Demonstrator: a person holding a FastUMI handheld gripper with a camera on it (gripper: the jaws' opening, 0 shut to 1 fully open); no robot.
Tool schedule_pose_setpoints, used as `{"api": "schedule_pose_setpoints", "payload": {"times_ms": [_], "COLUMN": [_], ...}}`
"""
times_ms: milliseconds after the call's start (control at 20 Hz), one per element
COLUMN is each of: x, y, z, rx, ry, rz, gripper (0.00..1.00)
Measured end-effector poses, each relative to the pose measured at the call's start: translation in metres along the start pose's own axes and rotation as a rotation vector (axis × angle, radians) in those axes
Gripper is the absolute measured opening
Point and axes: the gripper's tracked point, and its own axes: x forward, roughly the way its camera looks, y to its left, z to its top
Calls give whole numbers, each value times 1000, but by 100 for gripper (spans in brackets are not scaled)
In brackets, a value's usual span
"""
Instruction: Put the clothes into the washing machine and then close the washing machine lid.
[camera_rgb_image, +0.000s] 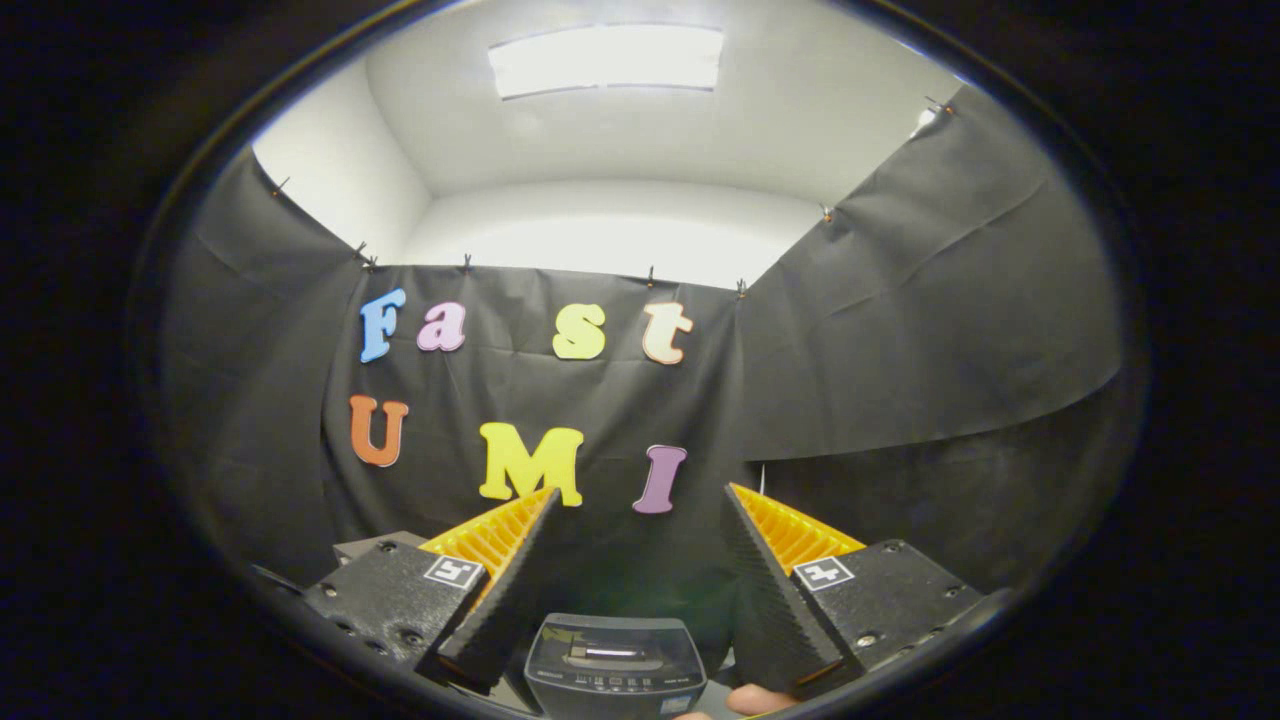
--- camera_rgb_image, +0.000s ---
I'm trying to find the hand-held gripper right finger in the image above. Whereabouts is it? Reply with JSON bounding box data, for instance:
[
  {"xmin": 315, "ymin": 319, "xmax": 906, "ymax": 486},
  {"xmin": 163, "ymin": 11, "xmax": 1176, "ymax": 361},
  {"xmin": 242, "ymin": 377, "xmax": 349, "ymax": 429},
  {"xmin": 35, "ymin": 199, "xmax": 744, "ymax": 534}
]
[{"xmin": 720, "ymin": 482, "xmax": 1013, "ymax": 699}]

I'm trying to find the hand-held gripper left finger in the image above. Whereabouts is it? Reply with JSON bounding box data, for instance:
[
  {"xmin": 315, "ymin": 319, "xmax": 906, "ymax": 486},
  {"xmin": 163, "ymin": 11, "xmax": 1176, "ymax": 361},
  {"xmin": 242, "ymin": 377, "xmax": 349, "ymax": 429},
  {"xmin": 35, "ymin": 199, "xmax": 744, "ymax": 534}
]
[{"xmin": 300, "ymin": 487, "xmax": 563, "ymax": 693}]

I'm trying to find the grey washing machine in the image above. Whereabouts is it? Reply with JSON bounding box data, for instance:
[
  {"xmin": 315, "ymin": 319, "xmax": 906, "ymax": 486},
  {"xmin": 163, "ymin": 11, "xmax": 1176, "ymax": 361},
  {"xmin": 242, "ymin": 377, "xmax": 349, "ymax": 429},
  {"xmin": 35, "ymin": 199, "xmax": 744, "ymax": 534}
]
[{"xmin": 523, "ymin": 613, "xmax": 709, "ymax": 720}]

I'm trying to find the black backdrop cloth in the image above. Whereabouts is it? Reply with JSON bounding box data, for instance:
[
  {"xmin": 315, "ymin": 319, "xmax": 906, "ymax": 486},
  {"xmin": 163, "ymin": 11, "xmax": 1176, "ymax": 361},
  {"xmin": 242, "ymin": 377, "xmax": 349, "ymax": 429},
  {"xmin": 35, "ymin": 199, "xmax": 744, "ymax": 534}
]
[{"xmin": 160, "ymin": 85, "xmax": 1131, "ymax": 641}]

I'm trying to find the row of small clips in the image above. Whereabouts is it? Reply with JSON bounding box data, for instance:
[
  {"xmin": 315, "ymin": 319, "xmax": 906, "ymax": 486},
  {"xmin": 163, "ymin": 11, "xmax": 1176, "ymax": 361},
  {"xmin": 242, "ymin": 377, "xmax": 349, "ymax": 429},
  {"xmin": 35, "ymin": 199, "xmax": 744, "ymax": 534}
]
[{"xmin": 270, "ymin": 95, "xmax": 957, "ymax": 299}]

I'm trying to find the large ceiling light panel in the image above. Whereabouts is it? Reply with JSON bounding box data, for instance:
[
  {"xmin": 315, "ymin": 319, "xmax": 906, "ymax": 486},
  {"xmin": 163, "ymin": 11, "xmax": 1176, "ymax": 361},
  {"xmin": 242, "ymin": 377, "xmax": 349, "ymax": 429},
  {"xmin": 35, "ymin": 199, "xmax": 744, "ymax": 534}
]
[{"xmin": 488, "ymin": 25, "xmax": 725, "ymax": 101}]

